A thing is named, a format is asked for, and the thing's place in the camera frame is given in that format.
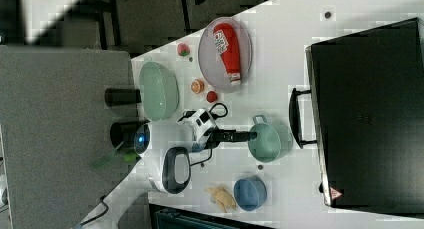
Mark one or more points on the red ketchup bottle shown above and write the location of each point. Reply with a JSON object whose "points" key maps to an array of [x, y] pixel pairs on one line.
{"points": [[227, 45]]}

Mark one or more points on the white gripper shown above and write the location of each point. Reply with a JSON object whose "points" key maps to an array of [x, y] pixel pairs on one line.
{"points": [[203, 124]]}

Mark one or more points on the small red toy fruit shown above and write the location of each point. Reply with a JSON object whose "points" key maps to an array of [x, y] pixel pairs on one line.
{"points": [[211, 96]]}

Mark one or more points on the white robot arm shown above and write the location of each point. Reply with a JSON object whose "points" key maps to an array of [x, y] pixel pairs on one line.
{"points": [[164, 148]]}

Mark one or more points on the toy strawberry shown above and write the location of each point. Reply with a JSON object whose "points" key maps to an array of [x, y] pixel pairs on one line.
{"points": [[183, 49]]}

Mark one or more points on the green perforated colander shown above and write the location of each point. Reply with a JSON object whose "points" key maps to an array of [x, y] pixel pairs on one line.
{"points": [[159, 91]]}

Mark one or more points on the blue bowl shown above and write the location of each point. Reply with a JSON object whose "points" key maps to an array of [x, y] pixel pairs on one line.
{"points": [[250, 193]]}

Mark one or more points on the toy orange slice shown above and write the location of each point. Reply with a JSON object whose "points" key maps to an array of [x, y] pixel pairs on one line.
{"points": [[197, 86]]}

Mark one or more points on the green mug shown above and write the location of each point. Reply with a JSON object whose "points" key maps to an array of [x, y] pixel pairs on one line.
{"points": [[273, 141]]}

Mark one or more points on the toy banana bunch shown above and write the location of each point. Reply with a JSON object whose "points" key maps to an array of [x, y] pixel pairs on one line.
{"points": [[221, 198]]}

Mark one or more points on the black cylinder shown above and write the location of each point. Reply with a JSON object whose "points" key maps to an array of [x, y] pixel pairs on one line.
{"points": [[129, 134], [119, 97]]}

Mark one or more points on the black cylinder upper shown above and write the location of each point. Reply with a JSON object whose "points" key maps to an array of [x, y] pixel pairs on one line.
{"points": [[119, 97]]}

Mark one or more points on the black toaster oven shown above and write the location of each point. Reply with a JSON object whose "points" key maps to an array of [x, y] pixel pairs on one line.
{"points": [[367, 99]]}

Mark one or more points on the pink round plate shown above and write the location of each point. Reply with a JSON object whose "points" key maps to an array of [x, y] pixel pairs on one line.
{"points": [[210, 62]]}

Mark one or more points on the black cylinder lower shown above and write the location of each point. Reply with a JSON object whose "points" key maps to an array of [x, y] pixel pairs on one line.
{"points": [[129, 134]]}

